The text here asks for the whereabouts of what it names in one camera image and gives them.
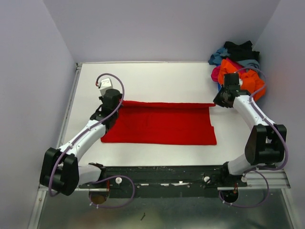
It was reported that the red t shirt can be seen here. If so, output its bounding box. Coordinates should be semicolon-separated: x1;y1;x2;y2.
101;101;217;146

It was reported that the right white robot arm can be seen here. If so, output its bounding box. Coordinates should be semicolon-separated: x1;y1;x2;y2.
213;72;288;187

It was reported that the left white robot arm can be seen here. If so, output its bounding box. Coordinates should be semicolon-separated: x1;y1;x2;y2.
40;89;122;196

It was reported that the blue plastic bin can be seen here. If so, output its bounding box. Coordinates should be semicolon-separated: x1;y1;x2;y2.
217;83;222;91

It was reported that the orange t shirt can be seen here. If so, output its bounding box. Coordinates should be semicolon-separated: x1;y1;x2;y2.
218;58;265;94

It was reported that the pink t shirt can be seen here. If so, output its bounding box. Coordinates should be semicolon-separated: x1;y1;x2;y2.
211;65;221;82

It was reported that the blue grey t shirt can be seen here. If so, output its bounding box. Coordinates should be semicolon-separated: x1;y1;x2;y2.
208;48;260;69

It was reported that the black t shirt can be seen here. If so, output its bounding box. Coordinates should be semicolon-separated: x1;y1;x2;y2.
224;41;260;62

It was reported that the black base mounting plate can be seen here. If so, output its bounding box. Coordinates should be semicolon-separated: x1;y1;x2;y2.
79;166;247;198

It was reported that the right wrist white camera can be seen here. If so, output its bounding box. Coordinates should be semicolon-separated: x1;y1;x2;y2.
239;78;243;87

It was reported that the wrist white camera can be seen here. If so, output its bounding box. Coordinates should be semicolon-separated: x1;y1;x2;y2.
98;78;113;96
239;78;243;87

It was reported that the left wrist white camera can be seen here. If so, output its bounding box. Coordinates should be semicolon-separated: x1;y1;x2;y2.
98;78;113;96

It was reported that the left aluminium side rail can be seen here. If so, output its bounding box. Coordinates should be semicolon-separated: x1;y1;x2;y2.
55;63;82;148

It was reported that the aluminium frame rail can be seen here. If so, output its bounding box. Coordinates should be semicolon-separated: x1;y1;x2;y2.
75;167;290;191

